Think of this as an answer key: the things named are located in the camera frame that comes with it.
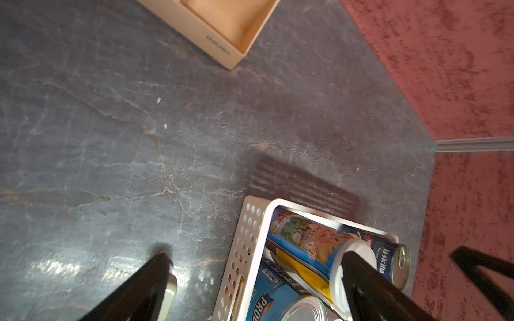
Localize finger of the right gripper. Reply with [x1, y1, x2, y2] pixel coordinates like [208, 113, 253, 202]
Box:
[451, 246, 513, 320]

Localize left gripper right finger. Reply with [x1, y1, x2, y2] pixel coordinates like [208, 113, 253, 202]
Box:
[341, 251, 434, 320]

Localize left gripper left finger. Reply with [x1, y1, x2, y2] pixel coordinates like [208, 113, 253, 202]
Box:
[81, 253, 170, 320]

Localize dark chopped tomatoes can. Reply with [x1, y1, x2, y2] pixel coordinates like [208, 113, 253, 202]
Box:
[339, 225, 411, 290]

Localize tall yellow can white lid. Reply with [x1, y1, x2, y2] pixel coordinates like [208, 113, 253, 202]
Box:
[266, 207, 377, 320]

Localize blue Progresso soup can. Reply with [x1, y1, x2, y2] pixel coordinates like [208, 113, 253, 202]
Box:
[246, 258, 328, 321]

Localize white perforated plastic basket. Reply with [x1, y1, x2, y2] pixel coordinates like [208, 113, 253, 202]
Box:
[211, 195, 399, 320]

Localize beige oblong case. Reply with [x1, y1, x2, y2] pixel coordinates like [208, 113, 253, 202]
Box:
[157, 274, 178, 321]

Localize right corner aluminium profile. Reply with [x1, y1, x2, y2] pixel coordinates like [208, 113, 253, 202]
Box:
[436, 137, 514, 153]

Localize peach plastic file organizer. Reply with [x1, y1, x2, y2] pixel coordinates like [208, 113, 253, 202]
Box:
[139, 0, 278, 70]

